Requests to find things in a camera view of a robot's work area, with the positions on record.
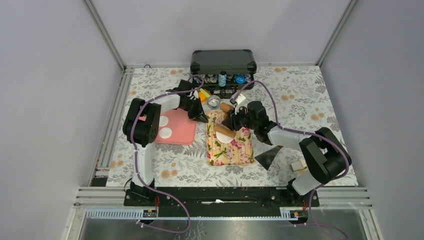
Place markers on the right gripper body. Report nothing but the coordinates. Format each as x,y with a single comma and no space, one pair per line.
237,109

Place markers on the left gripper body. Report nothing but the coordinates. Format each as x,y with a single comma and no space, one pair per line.
194,104

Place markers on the wooden double-ended rolling pin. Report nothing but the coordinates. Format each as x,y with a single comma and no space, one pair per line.
223,129

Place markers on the white dough ball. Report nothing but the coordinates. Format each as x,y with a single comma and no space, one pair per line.
225,139

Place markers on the floral yellow tray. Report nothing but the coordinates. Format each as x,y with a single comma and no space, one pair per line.
239,151

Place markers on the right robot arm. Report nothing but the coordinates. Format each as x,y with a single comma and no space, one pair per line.
324,155

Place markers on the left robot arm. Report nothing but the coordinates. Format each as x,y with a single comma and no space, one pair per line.
142,122

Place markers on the white dough wrapper upper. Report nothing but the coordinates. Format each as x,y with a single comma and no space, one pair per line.
163,121

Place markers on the white dough wrapper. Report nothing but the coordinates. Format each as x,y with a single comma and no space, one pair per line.
163,121
165,133

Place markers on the white dough wrapper lower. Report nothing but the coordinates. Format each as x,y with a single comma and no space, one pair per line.
165,133

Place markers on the orange green sticky notes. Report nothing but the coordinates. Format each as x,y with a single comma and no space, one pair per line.
204,95

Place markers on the pink plastic tray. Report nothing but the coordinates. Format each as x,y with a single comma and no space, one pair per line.
183,129

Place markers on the blue small blind button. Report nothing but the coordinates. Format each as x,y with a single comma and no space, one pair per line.
240,79

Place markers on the blue white chip stack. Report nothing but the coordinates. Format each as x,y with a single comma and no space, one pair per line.
222,79

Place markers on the black poker chip case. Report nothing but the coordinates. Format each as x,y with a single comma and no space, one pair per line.
207,64

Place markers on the white green eraser block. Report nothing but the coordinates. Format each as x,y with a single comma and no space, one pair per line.
298,165

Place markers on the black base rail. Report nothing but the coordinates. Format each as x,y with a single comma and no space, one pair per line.
218,202

